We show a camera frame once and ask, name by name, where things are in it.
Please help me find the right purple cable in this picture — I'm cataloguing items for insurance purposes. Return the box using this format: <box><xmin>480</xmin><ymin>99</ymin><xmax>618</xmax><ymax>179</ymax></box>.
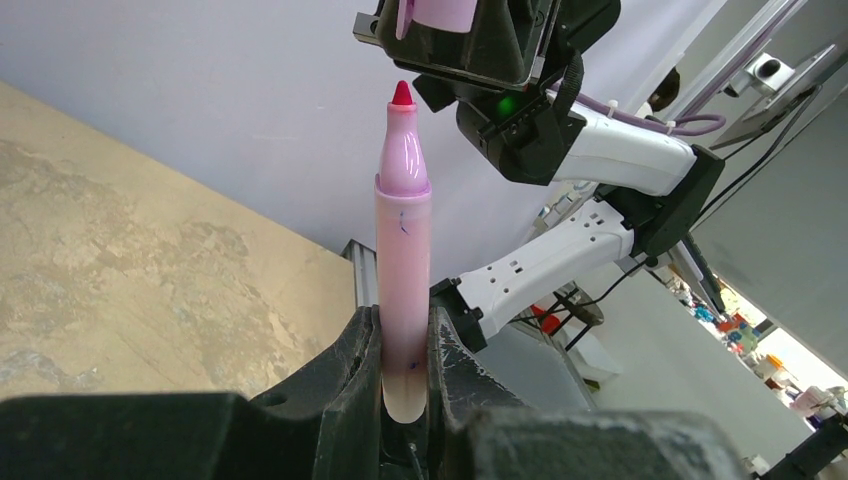
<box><xmin>569</xmin><ymin>89</ymin><xmax>728</xmax><ymax>138</ymax></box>

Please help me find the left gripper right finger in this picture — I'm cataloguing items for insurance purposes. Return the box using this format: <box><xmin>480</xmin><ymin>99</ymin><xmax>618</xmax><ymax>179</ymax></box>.
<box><xmin>427</xmin><ymin>307</ymin><xmax>749</xmax><ymax>479</ymax></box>

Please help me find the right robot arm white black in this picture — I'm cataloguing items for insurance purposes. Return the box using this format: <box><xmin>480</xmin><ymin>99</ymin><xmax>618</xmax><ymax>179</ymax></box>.
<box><xmin>353</xmin><ymin>1</ymin><xmax>725</xmax><ymax>357</ymax></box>

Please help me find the overhead camera on mount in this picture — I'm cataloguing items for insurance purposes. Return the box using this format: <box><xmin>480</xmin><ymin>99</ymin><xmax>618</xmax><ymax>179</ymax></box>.
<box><xmin>722</xmin><ymin>53</ymin><xmax>795</xmax><ymax>98</ymax></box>

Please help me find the aluminium frame rail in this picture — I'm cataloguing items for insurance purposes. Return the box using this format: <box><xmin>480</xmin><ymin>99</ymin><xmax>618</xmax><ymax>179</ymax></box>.
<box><xmin>342</xmin><ymin>239</ymin><xmax>378</xmax><ymax>307</ymax></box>

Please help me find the purple pen cap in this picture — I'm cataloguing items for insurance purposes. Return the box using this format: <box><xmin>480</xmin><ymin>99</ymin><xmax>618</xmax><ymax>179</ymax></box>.
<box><xmin>395</xmin><ymin>0</ymin><xmax>478</xmax><ymax>40</ymax></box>

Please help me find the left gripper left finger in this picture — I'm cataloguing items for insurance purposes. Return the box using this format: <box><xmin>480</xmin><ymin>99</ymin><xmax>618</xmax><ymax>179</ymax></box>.
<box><xmin>1</xmin><ymin>307</ymin><xmax>381</xmax><ymax>479</ymax></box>

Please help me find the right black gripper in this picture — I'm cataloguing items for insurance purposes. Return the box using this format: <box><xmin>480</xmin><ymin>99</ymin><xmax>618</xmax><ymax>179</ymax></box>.
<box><xmin>352</xmin><ymin>1</ymin><xmax>621</xmax><ymax>185</ymax></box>

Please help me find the pink marker pen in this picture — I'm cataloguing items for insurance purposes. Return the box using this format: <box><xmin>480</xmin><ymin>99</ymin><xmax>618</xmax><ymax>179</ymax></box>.
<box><xmin>374</xmin><ymin>81</ymin><xmax>432</xmax><ymax>424</ymax></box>

